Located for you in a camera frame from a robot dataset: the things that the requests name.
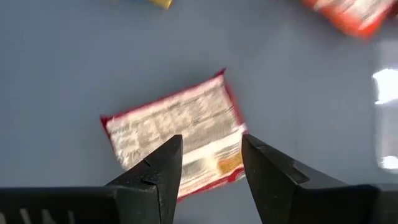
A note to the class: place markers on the red Maruchan ramen pack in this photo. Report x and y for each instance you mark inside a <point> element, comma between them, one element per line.
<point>186,118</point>

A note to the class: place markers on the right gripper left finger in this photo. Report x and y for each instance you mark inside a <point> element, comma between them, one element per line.
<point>161,174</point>

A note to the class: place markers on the blue Maruchan ramen pack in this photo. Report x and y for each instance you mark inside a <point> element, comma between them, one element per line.
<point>161,3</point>

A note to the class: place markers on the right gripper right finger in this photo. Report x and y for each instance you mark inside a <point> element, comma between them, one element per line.
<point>273,186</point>

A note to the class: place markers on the blue-grey table mat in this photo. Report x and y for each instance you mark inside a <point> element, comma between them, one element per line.
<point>62,62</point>

